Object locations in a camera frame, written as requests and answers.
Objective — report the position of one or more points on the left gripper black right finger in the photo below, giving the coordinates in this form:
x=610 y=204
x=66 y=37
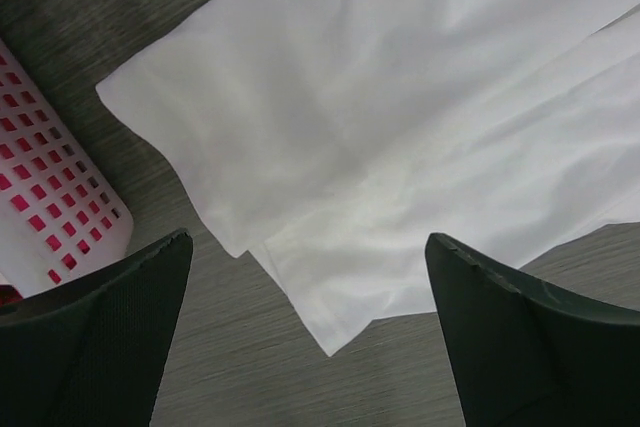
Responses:
x=525 y=352

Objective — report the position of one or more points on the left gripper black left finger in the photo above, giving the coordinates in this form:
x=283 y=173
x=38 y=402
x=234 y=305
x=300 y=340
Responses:
x=92 y=352

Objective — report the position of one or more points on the white printed t shirt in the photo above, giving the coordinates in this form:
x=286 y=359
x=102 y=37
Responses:
x=330 y=138

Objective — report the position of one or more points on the white plastic basket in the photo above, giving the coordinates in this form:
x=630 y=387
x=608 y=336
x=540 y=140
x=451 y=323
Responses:
x=60 y=187

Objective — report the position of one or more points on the red t shirt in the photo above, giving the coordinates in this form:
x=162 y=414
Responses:
x=45 y=187

